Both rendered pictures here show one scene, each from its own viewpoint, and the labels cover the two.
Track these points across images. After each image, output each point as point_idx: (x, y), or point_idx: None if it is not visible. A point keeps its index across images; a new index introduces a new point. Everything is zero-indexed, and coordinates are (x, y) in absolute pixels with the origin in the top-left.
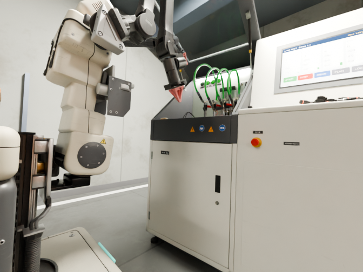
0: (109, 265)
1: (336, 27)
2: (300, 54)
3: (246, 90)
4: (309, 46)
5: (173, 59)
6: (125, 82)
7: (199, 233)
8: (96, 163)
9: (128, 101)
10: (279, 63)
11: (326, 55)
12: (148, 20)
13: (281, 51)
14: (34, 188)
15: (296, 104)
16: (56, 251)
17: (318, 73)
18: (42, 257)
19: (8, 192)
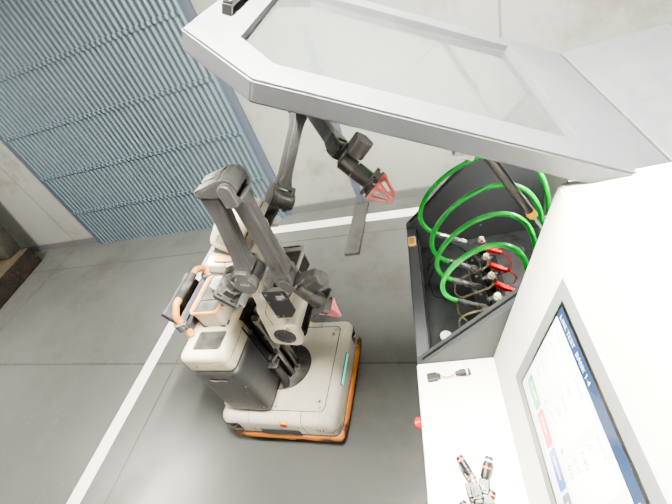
0: (331, 389)
1: (653, 442)
2: (567, 372)
3: (480, 318)
4: (585, 386)
5: (298, 292)
6: (277, 294)
7: None
8: (290, 340)
9: (290, 306)
10: (543, 330)
11: (584, 457)
12: (243, 283)
13: (559, 304)
14: (267, 340)
15: (424, 458)
16: (317, 349)
17: (556, 458)
18: (309, 349)
19: (236, 374)
